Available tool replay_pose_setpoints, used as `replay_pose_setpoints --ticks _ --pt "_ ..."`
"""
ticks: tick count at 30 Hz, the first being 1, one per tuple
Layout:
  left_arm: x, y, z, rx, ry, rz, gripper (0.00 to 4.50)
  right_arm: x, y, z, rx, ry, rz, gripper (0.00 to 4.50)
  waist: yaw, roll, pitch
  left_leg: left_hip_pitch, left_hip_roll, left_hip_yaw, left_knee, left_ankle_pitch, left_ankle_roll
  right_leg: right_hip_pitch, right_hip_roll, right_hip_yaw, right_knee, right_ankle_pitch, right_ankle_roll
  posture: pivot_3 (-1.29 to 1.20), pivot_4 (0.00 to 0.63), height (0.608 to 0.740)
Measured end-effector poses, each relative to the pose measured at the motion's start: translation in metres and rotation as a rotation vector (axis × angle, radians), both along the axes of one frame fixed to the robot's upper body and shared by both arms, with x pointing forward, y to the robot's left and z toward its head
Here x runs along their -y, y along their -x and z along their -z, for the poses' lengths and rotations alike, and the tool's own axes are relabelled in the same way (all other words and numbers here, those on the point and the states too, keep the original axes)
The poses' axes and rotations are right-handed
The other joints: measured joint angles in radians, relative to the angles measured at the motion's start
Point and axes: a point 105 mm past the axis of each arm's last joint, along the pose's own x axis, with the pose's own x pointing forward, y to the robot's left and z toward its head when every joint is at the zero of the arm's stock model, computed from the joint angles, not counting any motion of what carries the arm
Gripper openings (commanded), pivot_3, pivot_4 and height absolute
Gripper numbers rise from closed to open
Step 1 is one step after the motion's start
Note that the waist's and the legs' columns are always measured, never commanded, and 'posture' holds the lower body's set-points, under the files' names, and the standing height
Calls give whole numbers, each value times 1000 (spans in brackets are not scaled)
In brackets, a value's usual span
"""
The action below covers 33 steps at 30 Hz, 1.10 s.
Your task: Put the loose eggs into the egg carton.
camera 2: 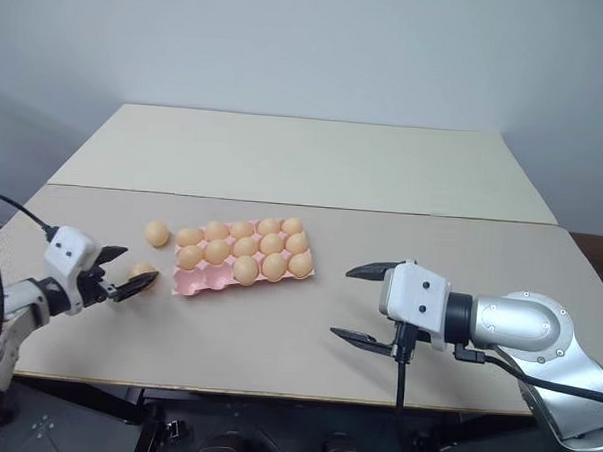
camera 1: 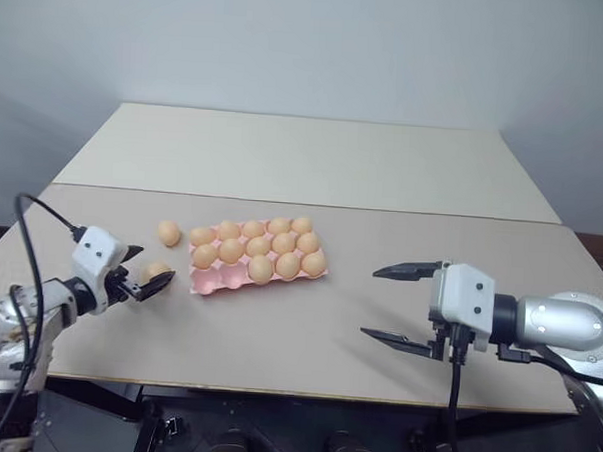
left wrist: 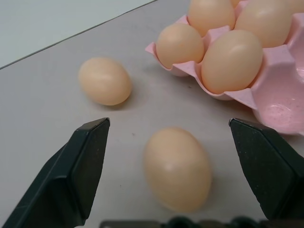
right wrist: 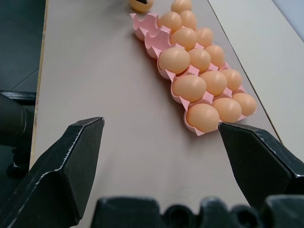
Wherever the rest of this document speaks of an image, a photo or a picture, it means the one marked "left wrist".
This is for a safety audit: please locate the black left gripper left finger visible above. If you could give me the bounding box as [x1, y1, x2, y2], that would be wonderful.
[0, 117, 111, 228]

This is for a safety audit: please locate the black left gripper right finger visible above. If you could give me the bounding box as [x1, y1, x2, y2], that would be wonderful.
[228, 117, 304, 221]

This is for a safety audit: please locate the beige egg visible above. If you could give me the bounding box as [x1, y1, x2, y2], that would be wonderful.
[142, 127, 212, 213]
[78, 57, 133, 106]
[156, 23, 205, 68]
[201, 29, 264, 95]
[234, 0, 304, 48]
[188, 0, 236, 38]

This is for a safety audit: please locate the pink egg carton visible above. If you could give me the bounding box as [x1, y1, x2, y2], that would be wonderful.
[145, 0, 304, 137]

